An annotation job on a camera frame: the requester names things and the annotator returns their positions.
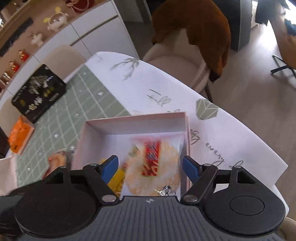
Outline red doll figurine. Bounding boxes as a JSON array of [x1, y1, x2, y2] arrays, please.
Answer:
[[18, 50, 29, 62], [9, 61, 20, 73]]

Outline orange tissue box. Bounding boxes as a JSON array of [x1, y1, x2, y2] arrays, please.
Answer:
[[9, 115, 35, 155]]

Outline red doll figurine right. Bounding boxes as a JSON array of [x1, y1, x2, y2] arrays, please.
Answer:
[[18, 50, 29, 62]]

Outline white rice cracker packet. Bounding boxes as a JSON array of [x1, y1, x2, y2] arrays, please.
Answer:
[[120, 133, 185, 198]]

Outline beige dining chair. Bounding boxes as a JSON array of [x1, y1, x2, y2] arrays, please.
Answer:
[[41, 45, 86, 80]]

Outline clear round cake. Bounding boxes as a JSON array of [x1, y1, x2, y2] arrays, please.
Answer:
[[42, 150, 74, 179]]

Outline red doll figurine left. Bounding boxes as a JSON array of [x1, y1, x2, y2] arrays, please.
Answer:
[[9, 61, 20, 73]]

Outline brown cloth covered chair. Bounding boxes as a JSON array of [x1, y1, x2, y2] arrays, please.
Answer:
[[152, 0, 231, 82]]

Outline chair with brown jacket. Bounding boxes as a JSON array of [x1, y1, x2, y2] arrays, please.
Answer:
[[255, 1, 295, 75]]

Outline white vase with flowers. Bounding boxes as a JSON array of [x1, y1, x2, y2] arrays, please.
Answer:
[[30, 32, 44, 47]]

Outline black plum snack bag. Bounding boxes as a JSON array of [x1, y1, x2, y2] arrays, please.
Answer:
[[11, 64, 66, 123]]

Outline yellow biscuit packet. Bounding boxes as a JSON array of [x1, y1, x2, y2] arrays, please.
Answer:
[[99, 156, 125, 198]]

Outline green grid tablecloth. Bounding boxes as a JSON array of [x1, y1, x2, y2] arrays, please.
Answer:
[[16, 65, 130, 187]]

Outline pink cardboard gift box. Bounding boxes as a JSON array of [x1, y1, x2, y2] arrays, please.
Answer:
[[71, 111, 192, 202]]

